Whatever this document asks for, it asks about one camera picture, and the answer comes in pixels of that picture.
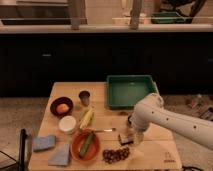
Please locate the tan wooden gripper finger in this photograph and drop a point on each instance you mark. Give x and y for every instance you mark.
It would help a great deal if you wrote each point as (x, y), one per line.
(138, 138)

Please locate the brown whiteboard eraser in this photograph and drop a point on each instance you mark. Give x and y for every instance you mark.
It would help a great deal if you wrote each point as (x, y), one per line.
(125, 139)

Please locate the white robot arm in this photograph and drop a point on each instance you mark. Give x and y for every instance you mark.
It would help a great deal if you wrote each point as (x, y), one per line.
(151, 110)

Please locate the small metal cup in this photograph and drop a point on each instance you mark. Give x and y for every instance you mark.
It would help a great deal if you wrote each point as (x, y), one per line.
(84, 97)

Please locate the white paper cup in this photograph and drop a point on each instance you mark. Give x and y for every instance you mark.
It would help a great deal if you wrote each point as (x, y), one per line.
(67, 124)

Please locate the bunch of dark grapes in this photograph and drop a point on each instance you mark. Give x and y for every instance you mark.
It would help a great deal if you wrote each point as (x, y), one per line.
(112, 156)

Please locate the metal spoon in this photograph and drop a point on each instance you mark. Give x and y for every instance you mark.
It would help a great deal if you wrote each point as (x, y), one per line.
(104, 130)

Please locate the green plastic tray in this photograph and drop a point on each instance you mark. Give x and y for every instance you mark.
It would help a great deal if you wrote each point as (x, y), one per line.
(124, 91)

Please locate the green cucumber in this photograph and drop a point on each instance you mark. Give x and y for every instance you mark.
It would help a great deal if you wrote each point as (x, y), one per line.
(86, 145)

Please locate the yellow corn cob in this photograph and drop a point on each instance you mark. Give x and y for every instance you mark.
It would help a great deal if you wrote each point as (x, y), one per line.
(85, 121)

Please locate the orange plate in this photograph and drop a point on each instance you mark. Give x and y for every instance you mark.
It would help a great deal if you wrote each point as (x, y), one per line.
(92, 152)

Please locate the grey blue cloth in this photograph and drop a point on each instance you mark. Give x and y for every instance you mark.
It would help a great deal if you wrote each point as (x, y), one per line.
(60, 157)

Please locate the dark brown bowl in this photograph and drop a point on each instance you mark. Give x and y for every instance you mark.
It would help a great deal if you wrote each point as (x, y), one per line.
(61, 101)

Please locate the orange fruit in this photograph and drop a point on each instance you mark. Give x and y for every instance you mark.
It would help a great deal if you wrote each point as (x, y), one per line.
(62, 108)

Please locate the blue sponge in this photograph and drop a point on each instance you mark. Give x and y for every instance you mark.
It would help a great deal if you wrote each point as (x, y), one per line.
(44, 143)

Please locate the black stand pole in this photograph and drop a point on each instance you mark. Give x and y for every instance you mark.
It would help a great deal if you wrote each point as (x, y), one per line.
(23, 136)

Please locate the green background bin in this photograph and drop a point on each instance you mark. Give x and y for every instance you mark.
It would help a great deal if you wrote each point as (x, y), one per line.
(167, 18)

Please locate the white handled brush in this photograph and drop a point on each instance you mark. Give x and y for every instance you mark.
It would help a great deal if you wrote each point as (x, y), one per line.
(129, 121)

